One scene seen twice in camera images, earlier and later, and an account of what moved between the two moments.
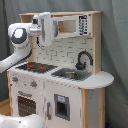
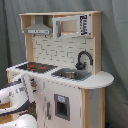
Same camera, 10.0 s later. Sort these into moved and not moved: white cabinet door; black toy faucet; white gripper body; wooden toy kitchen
Moved: white gripper body
Not moved: black toy faucet; white cabinet door; wooden toy kitchen
